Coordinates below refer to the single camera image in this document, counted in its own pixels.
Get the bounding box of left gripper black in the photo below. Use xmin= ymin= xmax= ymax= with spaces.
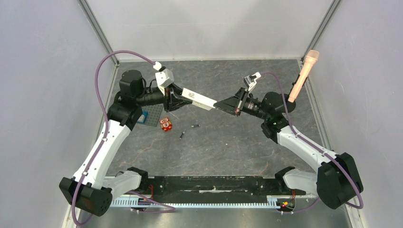
xmin=135 ymin=83 xmax=192 ymax=113

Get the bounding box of white remote control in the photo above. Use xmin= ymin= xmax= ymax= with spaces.
xmin=182 ymin=88 xmax=217 ymax=111

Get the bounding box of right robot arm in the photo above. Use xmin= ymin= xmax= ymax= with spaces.
xmin=213 ymin=88 xmax=364 ymax=209

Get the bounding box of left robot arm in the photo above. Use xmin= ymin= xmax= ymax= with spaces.
xmin=59 ymin=67 xmax=191 ymax=217

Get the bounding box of grey lego baseplate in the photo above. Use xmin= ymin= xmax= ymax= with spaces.
xmin=143 ymin=104 xmax=164 ymax=127

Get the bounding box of red owl number block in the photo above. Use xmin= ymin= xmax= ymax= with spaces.
xmin=159 ymin=117 xmax=172 ymax=132

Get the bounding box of blue lego brick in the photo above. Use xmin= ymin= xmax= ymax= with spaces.
xmin=137 ymin=111 xmax=148 ymax=124

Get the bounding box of black microphone stand base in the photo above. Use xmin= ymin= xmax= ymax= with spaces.
xmin=282 ymin=98 xmax=296 ymax=113

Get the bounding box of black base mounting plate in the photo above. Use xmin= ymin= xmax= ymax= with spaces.
xmin=135 ymin=176 xmax=305 ymax=204

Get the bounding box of pink toy microphone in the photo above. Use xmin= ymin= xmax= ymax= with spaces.
xmin=288 ymin=50 xmax=319 ymax=103

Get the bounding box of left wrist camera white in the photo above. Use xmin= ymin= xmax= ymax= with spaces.
xmin=155 ymin=66 xmax=174 ymax=95

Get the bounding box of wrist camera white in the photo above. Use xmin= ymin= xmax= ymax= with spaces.
xmin=155 ymin=66 xmax=174 ymax=95
xmin=243 ymin=72 xmax=261 ymax=93

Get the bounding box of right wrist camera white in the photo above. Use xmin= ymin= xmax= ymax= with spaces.
xmin=243 ymin=72 xmax=261 ymax=93

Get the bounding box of white slotted cable duct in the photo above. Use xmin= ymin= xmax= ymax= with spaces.
xmin=108 ymin=197 xmax=278 ymax=209

